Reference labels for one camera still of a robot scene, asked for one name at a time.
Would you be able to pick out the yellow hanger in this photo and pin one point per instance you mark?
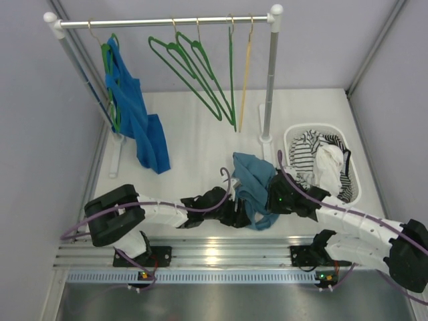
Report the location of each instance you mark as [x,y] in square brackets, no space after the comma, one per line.
[246,75]

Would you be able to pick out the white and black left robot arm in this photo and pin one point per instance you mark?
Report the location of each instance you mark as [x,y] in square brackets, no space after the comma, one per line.
[115,217]

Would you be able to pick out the white plastic laundry basket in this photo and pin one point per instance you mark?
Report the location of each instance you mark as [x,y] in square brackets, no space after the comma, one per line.
[297,130]

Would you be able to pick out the bright blue tank top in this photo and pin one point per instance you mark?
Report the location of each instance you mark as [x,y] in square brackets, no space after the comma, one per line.
[130,117]

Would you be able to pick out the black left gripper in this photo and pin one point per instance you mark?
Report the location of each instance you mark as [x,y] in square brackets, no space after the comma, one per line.
[236,214]

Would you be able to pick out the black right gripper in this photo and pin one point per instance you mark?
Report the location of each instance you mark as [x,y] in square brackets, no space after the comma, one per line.
[272,204]

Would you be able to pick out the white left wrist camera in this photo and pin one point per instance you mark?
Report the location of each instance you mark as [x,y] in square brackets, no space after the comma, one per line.
[231,185]

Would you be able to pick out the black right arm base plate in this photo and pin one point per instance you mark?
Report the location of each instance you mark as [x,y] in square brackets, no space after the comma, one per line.
[304,258]

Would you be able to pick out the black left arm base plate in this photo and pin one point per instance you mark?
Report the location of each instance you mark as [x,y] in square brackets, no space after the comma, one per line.
[157,256]

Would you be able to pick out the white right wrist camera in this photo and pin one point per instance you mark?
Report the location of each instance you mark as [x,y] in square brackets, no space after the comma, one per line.
[290,171]

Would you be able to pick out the silver and white clothes rack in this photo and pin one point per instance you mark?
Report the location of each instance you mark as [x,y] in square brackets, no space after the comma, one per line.
[110,112]

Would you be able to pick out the aluminium mounting rail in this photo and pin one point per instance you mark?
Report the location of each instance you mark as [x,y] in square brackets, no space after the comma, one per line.
[213,260]

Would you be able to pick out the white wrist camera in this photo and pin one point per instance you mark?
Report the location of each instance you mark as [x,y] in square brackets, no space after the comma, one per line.
[290,171]
[231,185]

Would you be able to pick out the teal blue tank top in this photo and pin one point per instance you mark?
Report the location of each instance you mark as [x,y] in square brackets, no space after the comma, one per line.
[255,176]

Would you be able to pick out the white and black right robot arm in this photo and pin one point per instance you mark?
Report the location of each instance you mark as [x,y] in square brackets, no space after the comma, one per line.
[349,235]

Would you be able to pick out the black and white striped garment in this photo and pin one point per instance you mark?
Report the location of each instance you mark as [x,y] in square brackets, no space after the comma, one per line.
[302,156]

